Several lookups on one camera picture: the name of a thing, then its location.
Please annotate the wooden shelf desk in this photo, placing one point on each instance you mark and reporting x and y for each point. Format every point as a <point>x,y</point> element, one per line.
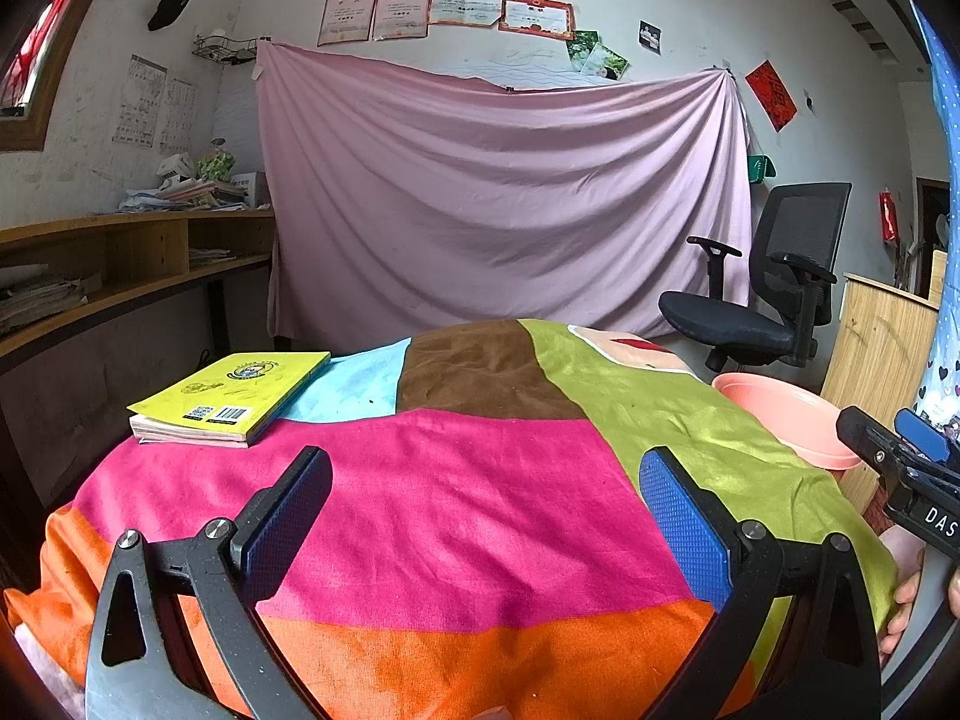
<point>150,247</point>

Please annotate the papers inside shelf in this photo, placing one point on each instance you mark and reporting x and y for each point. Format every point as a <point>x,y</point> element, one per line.
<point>211,256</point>

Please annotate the person's right hand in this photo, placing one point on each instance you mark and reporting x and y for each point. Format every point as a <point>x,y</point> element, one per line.
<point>904,585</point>

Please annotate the blue printed curtain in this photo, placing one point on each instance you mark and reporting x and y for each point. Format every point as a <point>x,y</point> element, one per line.
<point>946,240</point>

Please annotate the window with wooden frame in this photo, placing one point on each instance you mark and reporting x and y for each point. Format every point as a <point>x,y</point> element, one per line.
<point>30,52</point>

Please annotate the black white photo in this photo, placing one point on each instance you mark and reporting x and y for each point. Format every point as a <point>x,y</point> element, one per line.
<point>649,37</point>

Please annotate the large wall calendar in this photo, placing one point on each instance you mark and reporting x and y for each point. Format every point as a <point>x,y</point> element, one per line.
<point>139,101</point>

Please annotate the pile of papers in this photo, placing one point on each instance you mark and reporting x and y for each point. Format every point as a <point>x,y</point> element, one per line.
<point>180,196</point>

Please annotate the black cap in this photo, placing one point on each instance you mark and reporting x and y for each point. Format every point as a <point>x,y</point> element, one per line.
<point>169,9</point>

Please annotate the stack of grey papers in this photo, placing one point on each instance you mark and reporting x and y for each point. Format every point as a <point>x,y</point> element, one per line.
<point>41,304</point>

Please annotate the green patterned bag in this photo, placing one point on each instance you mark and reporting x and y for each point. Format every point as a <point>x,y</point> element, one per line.
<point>216,161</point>

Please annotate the small wall calendar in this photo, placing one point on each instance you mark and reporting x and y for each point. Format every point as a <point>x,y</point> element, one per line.
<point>180,114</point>

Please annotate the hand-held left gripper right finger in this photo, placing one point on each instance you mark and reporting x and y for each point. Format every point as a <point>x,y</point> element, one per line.
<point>682,532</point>

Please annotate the white cardboard box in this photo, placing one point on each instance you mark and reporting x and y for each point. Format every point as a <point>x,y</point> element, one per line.
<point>250,189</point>

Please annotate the white plastic bag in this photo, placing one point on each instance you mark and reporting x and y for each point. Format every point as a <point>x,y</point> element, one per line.
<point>176,169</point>

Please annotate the colourful patchwork cloth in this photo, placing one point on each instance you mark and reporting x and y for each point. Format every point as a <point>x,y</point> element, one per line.
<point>465,495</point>

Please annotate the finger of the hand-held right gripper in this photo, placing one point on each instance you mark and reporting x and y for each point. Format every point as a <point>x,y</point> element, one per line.
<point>926,435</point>
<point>870,439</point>

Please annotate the black mesh office chair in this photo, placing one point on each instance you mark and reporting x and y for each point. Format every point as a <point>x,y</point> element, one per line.
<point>802,232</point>

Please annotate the red hanging ornament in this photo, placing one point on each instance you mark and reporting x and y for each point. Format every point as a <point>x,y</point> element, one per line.
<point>888,216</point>

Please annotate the red paper wall decoration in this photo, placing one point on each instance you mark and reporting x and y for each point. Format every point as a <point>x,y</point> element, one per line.
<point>771,96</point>

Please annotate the yellow book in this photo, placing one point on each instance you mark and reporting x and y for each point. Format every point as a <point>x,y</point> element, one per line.
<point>240,382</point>

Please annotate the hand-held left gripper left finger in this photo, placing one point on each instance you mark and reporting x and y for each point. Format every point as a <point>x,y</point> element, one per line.
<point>289,525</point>

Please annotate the green plant photo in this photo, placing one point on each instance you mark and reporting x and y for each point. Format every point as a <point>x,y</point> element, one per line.
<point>579,51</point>
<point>606,61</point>

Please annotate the pink plastic basin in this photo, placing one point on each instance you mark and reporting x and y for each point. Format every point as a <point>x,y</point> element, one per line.
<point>780,412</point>

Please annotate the pink hanging bed sheet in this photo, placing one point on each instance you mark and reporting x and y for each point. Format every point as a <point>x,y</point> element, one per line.
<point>487,202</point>

